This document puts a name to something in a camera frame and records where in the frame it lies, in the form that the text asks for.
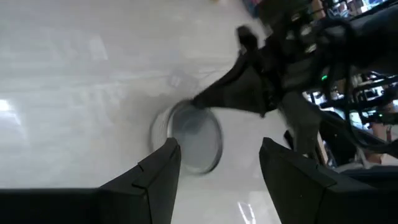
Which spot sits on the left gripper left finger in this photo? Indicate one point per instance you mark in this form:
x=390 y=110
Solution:
x=158 y=180

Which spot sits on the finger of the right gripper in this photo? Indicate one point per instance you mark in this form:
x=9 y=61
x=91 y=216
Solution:
x=242 y=90
x=300 y=124

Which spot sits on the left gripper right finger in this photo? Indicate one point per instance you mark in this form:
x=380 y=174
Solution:
x=292 y=186

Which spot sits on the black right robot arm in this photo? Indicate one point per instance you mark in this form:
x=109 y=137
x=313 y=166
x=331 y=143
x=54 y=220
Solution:
x=367 y=40

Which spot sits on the person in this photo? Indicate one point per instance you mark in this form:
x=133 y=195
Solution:
x=381 y=130

